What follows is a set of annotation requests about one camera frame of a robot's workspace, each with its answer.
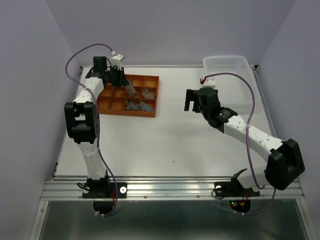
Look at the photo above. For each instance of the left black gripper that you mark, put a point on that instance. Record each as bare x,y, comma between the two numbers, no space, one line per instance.
122,80

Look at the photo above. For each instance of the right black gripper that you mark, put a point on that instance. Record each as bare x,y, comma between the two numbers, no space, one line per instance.
191,95

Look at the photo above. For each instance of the brown sock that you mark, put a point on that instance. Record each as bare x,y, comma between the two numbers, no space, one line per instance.
148,94
130,89

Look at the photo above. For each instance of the grey sock pair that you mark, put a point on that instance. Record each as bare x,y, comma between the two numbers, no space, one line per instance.
131,106

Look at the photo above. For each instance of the dark grey sock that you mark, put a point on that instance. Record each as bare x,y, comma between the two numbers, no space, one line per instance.
144,107

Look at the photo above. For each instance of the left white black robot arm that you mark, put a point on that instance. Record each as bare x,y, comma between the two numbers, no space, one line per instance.
82,117

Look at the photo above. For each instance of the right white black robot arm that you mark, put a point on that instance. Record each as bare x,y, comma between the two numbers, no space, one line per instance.
284,162

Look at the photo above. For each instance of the orange compartment tray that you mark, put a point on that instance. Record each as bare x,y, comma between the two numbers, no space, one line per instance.
116,101

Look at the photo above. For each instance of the white plastic basket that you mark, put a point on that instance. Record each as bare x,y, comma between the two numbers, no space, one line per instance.
234,76

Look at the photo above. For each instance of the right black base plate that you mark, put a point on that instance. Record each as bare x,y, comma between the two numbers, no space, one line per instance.
221,188

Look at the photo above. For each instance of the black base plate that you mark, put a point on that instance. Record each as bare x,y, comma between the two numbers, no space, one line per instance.
221,188
105,193

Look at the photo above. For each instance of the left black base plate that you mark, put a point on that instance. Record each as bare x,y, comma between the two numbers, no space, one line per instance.
105,193

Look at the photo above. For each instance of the aluminium rail frame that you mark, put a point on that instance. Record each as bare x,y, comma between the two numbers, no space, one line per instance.
171,163

